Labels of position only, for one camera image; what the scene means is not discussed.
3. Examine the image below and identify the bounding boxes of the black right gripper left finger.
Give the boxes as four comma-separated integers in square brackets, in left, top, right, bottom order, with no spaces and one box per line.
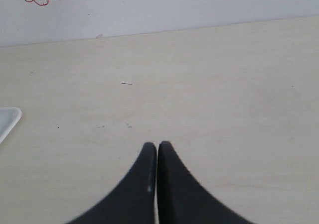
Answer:
[70,142,157,224]

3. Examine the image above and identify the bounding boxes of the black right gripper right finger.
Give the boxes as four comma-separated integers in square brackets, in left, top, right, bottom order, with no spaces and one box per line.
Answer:
[157,141,251,224]

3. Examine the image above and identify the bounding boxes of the white plastic tray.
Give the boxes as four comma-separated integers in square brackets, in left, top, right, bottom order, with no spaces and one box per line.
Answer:
[0,107,22,143]

